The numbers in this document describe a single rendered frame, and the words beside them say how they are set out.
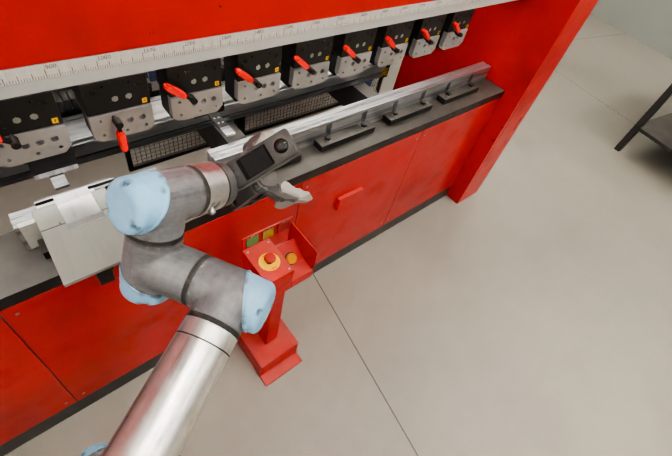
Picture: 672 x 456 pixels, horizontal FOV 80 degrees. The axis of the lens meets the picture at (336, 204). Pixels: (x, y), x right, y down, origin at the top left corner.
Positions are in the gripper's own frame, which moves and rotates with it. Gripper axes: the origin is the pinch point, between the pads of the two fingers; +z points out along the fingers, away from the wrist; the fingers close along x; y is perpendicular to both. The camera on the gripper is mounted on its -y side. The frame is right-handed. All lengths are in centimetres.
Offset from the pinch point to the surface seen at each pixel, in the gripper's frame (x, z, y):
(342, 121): -23, 86, 26
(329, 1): -45, 49, -7
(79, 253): -12, -12, 61
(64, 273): -8, -17, 61
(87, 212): -22, -5, 62
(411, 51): -33, 103, -9
